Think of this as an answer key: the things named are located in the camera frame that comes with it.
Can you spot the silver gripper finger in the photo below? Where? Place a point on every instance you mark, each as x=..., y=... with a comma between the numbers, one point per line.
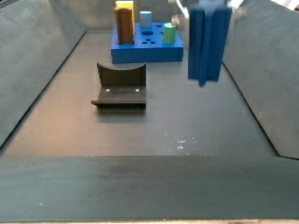
x=180, y=19
x=239, y=12

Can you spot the black curved bracket holder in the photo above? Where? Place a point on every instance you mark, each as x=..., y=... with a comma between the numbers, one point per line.
x=121, y=86

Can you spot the blue shape sorter board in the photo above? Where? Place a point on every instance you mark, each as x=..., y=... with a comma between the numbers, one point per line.
x=148, y=48

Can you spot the yellow arch block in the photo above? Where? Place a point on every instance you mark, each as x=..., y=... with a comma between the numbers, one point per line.
x=126, y=4

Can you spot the brown notched block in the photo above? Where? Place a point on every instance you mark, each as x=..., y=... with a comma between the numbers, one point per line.
x=124, y=25

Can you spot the light blue cylinder peg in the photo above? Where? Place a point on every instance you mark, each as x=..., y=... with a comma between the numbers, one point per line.
x=145, y=19

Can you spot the green hexagon peg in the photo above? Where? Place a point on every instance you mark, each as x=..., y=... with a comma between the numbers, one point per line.
x=168, y=33

